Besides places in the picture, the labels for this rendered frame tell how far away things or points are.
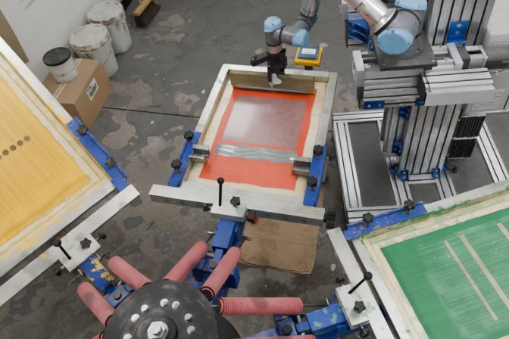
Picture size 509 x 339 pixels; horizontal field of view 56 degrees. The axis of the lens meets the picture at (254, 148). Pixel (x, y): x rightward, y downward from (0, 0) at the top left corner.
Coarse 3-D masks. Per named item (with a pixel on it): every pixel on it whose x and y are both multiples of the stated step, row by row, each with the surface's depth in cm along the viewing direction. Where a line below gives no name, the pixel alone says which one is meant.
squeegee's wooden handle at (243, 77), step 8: (232, 72) 228; (240, 72) 227; (248, 72) 227; (256, 72) 226; (232, 80) 231; (240, 80) 230; (248, 80) 228; (256, 80) 227; (264, 80) 226; (288, 80) 222; (296, 80) 221; (304, 80) 220; (312, 80) 219; (288, 88) 226; (296, 88) 225; (304, 88) 223; (312, 88) 222
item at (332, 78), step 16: (224, 64) 242; (224, 80) 236; (320, 80) 231; (336, 80) 226; (208, 112) 220; (320, 128) 207; (320, 144) 201; (224, 192) 189; (240, 192) 189; (256, 192) 188
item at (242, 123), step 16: (240, 96) 231; (256, 96) 230; (272, 96) 229; (224, 112) 225; (240, 112) 224; (256, 112) 223; (224, 128) 218; (240, 128) 217; (256, 128) 216; (240, 144) 210; (256, 144) 210; (208, 160) 206; (224, 160) 205; (240, 160) 204; (208, 176) 200; (224, 176) 199; (240, 176) 199
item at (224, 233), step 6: (222, 222) 174; (228, 222) 174; (234, 222) 174; (222, 228) 173; (228, 228) 172; (234, 228) 174; (216, 234) 171; (222, 234) 171; (228, 234) 171; (234, 234) 175; (216, 240) 170; (222, 240) 169; (228, 240) 169; (216, 246) 168; (222, 246) 168; (228, 246) 168
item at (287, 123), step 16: (288, 96) 227; (304, 96) 226; (272, 112) 222; (288, 112) 220; (304, 112) 219; (272, 128) 215; (288, 128) 214; (304, 128) 213; (272, 144) 209; (288, 144) 208; (256, 160) 203; (256, 176) 198; (272, 176) 197; (288, 176) 196
